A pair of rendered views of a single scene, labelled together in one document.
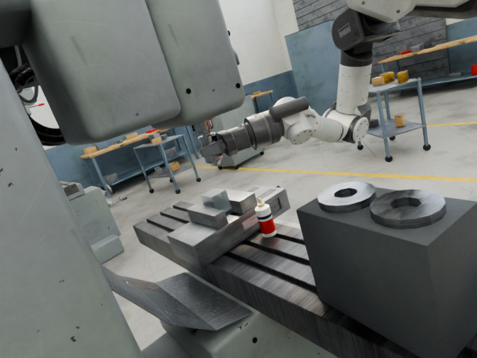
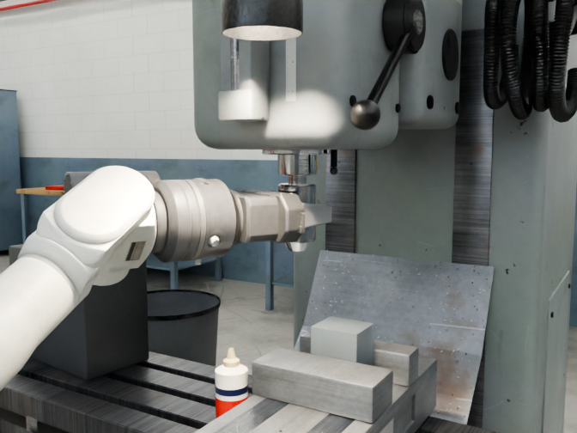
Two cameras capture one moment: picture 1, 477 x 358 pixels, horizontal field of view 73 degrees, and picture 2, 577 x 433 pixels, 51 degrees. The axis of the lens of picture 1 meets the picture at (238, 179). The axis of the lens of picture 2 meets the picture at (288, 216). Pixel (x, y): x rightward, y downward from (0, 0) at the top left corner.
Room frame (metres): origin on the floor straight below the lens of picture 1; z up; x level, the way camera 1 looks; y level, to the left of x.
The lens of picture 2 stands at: (1.48, -0.27, 1.31)
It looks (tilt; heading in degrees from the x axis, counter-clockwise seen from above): 6 degrees down; 155
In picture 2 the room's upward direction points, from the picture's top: straight up
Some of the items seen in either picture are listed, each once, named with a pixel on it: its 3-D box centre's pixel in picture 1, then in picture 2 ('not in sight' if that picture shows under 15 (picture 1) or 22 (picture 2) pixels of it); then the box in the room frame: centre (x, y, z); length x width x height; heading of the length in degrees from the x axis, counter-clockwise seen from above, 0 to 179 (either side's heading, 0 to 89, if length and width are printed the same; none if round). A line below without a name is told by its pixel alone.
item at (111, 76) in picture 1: (98, 70); (365, 39); (0.71, 0.21, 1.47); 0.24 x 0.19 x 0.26; 34
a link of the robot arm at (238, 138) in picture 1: (243, 137); (231, 219); (0.83, -0.05, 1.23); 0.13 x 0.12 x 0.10; 9
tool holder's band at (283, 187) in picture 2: (206, 136); (296, 187); (0.82, 0.04, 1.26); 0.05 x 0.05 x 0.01
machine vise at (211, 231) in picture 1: (229, 214); (331, 403); (0.89, 0.06, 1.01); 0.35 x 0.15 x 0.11; 125
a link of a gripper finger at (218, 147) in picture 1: (213, 149); not in sight; (0.79, 0.04, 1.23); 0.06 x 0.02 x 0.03; 99
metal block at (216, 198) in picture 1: (216, 202); (343, 349); (0.87, 0.08, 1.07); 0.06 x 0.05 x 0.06; 35
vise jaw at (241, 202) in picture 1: (233, 200); (321, 381); (0.90, 0.03, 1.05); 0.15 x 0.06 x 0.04; 35
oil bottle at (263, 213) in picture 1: (264, 216); (231, 390); (0.80, -0.04, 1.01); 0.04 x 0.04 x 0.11
